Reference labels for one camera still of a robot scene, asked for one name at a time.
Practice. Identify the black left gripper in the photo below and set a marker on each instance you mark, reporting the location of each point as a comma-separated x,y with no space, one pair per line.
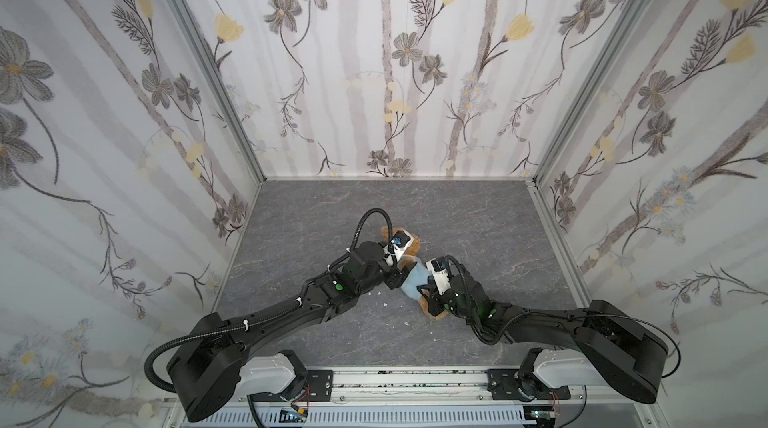
389,265

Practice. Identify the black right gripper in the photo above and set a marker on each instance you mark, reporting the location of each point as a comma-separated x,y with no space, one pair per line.
434,292

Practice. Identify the light blue teddy hoodie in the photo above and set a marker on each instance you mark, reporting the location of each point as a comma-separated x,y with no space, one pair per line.
417,276

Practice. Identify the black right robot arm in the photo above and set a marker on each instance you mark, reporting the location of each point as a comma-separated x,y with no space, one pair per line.
628,356

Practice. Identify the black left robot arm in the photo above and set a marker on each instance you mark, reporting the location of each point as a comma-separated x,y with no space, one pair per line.
205,368

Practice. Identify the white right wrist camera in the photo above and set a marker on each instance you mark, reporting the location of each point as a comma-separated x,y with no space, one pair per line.
440,272

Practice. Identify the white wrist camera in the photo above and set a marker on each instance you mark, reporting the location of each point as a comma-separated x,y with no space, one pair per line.
397,247
440,272

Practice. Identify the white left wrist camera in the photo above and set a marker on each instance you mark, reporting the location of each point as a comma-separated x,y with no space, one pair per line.
397,247

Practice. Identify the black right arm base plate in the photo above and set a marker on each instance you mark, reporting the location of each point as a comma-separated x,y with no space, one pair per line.
523,386

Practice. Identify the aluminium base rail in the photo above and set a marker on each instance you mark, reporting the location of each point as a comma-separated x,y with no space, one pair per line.
594,406

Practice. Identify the white perforated cable tray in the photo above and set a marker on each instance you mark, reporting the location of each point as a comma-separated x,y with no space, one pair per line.
396,416

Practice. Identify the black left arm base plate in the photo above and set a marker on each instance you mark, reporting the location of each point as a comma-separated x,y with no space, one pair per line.
314,386

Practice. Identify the aluminium corner post right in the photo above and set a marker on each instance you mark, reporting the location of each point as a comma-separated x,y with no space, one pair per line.
628,20

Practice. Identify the aluminium corner post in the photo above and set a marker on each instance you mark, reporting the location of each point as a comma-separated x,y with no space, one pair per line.
628,20
204,58

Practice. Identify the aluminium corner post left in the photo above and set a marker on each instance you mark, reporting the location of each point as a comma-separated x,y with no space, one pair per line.
204,58

